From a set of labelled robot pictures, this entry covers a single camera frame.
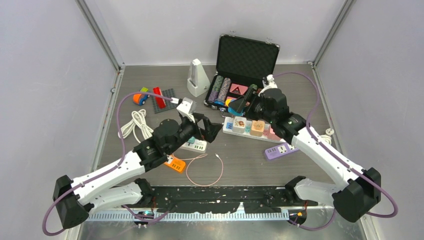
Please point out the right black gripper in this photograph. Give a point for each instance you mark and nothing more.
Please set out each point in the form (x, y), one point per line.
(250, 114)

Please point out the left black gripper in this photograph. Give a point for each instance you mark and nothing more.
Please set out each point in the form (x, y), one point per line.
(211, 129)

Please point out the blue small charger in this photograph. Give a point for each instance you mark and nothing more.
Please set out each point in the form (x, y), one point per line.
(234, 112)

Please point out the teal plug adapter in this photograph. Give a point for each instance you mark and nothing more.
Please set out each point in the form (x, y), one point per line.
(191, 140)

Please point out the white cube socket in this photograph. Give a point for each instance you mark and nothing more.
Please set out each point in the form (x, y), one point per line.
(239, 124)

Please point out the orange cube socket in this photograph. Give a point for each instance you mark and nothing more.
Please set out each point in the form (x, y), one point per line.
(257, 128)

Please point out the purple power strip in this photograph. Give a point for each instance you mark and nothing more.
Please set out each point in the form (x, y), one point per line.
(279, 151)

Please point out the pink cube socket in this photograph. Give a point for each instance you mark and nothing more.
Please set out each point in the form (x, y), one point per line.
(272, 135)

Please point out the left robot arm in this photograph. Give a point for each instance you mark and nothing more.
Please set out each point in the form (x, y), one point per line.
(78, 198)

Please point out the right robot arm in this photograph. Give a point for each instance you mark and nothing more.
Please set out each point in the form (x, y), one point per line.
(355, 189)

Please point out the white colourful power strip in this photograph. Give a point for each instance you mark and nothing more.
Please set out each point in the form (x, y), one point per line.
(227, 129)

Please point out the white power strip with usb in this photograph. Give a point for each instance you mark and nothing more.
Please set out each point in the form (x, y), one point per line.
(200, 146)

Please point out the black poker chip case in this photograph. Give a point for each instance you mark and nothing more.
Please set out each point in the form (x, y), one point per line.
(241, 62)

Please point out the white metronome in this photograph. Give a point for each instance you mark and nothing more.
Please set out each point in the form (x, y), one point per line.
(198, 82)

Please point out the orange power strip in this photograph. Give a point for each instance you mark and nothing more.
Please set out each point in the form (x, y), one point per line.
(175, 163)

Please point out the grey building baseplate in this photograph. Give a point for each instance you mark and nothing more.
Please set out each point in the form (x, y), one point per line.
(167, 95)

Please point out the red toy brick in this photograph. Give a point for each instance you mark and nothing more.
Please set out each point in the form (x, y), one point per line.
(160, 102)

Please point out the toy car blocks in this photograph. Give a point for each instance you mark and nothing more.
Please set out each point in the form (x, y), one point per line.
(140, 98)

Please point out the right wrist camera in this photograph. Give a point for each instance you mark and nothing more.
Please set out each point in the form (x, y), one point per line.
(268, 83)

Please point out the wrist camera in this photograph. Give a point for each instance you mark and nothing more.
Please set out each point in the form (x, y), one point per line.
(185, 107)
(268, 83)

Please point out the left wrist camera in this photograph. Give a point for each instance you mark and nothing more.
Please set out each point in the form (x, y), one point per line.
(185, 107)

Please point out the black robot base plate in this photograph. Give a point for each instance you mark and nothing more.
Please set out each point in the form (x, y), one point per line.
(223, 199)

